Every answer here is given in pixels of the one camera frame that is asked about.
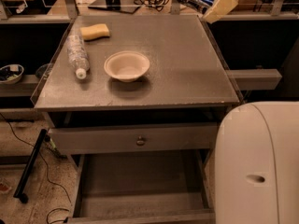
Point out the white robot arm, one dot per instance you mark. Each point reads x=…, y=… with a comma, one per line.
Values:
x=257, y=146

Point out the grey drawer cabinet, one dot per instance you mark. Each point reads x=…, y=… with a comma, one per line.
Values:
x=139, y=122

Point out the round metal drawer knob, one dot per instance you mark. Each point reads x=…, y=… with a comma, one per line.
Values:
x=141, y=141

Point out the grey top drawer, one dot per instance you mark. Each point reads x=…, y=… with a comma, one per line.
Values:
x=117, y=139

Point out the open grey middle drawer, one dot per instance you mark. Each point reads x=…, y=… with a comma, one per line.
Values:
x=160, y=187

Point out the cardboard box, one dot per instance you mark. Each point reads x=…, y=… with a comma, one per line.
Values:
x=245, y=5

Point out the grey side shelf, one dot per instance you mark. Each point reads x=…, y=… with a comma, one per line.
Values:
x=255, y=79

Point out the black monitor stand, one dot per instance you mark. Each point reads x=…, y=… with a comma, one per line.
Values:
x=122, y=6

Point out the white paper bowl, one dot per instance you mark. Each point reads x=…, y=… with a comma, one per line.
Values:
x=127, y=66

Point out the yellow sponge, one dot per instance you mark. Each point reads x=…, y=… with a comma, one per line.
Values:
x=94, y=31

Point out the clear plastic water bottle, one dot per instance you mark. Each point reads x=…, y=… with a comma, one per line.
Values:
x=77, y=56

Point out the bowl with dark items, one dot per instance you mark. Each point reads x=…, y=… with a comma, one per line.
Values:
x=11, y=74

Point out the black bar on floor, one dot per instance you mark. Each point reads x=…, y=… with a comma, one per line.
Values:
x=19, y=192

